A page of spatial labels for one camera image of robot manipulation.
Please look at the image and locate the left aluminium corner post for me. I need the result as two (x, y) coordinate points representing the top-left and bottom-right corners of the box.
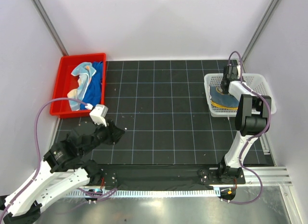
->
(31, 0), (69, 56)

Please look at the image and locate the white plastic mesh basket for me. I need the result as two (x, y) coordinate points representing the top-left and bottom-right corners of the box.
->
(204, 73), (277, 117)

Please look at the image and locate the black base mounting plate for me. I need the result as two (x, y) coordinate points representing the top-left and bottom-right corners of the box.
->
(99, 164), (245, 190)

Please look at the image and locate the yellow tiger hello towel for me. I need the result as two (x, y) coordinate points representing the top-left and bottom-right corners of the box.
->
(209, 86), (239, 110)

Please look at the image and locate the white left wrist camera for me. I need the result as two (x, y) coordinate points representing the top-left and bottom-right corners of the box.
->
(85, 104), (108, 127)

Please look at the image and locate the blue towel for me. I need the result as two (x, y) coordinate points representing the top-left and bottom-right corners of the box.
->
(82, 62), (103, 106)

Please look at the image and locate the red plastic bin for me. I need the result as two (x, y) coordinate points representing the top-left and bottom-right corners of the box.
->
(50, 53), (106, 119)

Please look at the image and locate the aluminium front rail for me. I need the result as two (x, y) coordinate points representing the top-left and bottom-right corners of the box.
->
(28, 167), (293, 198)

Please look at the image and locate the pastel striped towel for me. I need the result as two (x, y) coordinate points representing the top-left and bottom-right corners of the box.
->
(67, 62), (96, 111)

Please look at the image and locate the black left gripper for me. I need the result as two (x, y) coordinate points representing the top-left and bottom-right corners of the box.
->
(80, 117), (125, 157)

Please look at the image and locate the aluminium corner post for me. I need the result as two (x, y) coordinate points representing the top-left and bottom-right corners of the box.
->
(31, 0), (69, 56)
(242, 0), (281, 62)

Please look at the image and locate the right aluminium corner post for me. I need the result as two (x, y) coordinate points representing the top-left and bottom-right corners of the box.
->
(242, 0), (281, 62)

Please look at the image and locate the black grid cutting mat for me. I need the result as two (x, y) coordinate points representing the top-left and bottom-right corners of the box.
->
(83, 60), (236, 165)

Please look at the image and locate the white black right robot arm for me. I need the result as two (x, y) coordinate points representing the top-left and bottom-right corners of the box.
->
(217, 64), (272, 184)

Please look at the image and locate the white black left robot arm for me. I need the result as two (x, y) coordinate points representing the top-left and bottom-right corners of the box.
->
(0, 120), (125, 224)

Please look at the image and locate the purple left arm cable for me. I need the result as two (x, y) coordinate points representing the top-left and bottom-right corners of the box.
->
(0, 98), (118, 217)

